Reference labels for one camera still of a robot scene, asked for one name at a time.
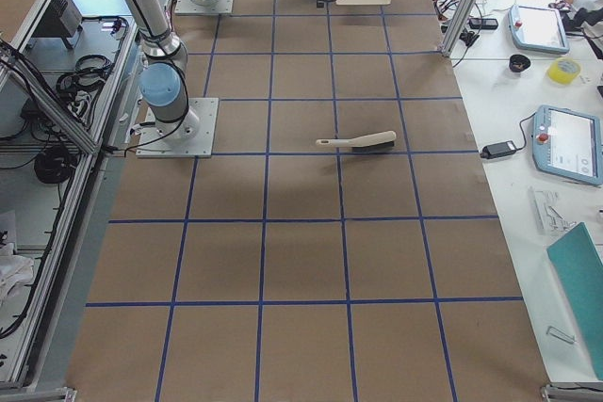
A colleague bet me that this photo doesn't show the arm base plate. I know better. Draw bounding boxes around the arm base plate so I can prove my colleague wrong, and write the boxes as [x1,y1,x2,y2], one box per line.
[136,98,220,158]
[174,0,234,16]

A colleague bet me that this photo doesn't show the white hand brush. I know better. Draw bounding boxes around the white hand brush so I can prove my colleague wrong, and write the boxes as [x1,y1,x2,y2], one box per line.
[315,131,397,153]

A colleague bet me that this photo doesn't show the metal hex key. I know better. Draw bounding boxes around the metal hex key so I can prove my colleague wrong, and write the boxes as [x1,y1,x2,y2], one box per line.
[546,325,576,345]

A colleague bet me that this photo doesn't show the yellow tape roll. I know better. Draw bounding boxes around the yellow tape roll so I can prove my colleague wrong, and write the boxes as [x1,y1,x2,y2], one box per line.
[546,57,581,85]

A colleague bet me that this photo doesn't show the blue teach pendant far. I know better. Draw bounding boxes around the blue teach pendant far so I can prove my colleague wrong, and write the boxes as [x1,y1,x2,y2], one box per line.
[508,5,569,55]

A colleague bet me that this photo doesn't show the black adapter on desk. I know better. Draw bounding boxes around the black adapter on desk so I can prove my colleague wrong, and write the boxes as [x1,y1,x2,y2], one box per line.
[480,140,517,160]

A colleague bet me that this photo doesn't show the aluminium frame post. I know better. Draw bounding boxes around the aluminium frame post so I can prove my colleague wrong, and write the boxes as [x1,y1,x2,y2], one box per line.
[440,0,500,57]

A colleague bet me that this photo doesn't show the grey control box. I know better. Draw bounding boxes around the grey control box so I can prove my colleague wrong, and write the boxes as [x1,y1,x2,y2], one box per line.
[32,0,83,50]

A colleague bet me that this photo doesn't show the blue teach pendant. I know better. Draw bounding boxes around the blue teach pendant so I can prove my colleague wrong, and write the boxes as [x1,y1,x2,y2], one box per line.
[532,105,602,186]
[508,5,569,55]

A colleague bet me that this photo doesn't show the teal folder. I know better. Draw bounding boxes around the teal folder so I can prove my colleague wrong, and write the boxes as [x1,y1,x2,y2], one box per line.
[547,223,602,379]

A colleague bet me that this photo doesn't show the blue teach pendant near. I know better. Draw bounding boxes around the blue teach pendant near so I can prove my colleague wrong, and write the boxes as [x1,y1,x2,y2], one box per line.
[532,105,602,186]

